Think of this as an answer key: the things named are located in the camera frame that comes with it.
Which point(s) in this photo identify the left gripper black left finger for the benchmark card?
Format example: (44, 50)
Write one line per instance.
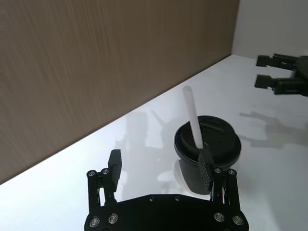
(114, 168)

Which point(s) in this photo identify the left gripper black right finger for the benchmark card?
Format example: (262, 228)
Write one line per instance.
(204, 173)

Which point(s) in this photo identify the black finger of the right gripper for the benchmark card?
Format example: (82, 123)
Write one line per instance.
(276, 83)
(272, 60)

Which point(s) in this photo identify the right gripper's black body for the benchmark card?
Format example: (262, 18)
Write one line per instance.
(302, 72)

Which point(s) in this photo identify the black cup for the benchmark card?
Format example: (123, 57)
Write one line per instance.
(192, 176)

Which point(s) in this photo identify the black cup lid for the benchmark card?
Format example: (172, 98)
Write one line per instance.
(211, 139)

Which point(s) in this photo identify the white straw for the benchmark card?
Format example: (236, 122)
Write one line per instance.
(193, 115)

